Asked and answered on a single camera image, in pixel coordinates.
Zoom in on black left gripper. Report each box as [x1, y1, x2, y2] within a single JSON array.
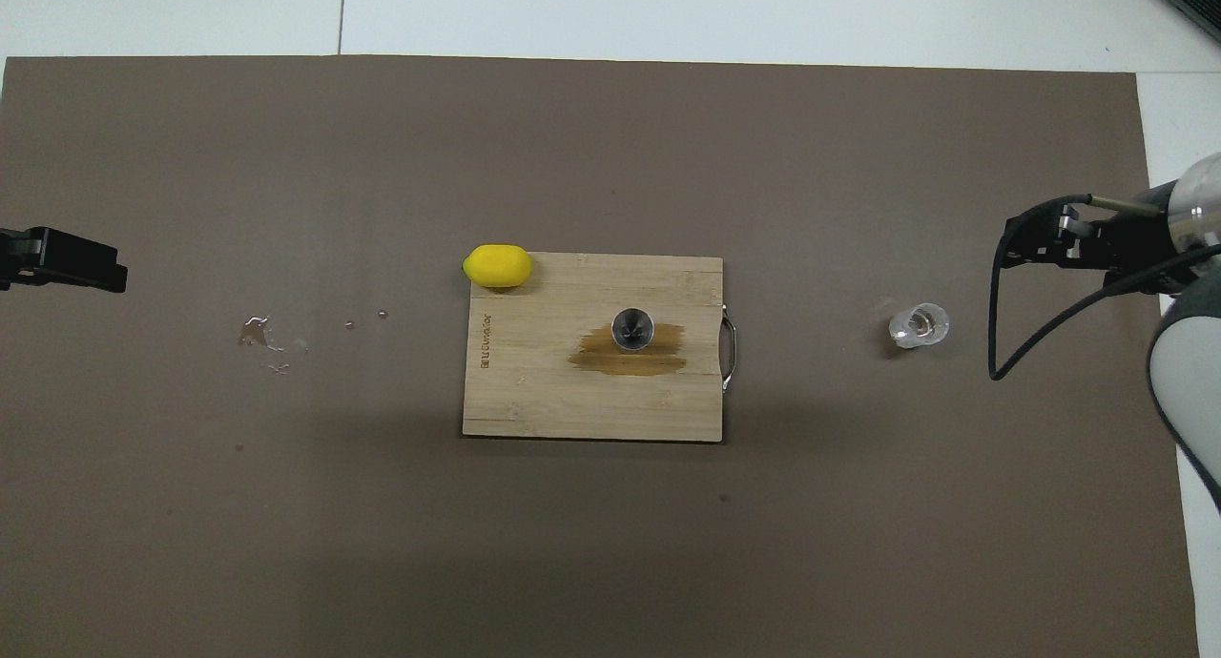
[[0, 227, 128, 294]]

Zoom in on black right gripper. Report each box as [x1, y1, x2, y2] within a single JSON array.
[[1004, 207, 1189, 295]]

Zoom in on clear glass cup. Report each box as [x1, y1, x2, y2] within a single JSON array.
[[888, 301, 951, 350]]

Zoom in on metal jigger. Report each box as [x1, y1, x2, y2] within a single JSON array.
[[610, 307, 655, 354]]

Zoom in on brown table mat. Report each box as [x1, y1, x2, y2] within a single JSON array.
[[0, 55, 1201, 658]]

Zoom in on yellow lemon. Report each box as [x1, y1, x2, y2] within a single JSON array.
[[463, 244, 533, 289]]

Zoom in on wooden cutting board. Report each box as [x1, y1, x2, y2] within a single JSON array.
[[463, 251, 738, 443]]

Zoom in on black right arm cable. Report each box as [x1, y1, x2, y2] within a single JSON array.
[[989, 194, 1221, 382]]

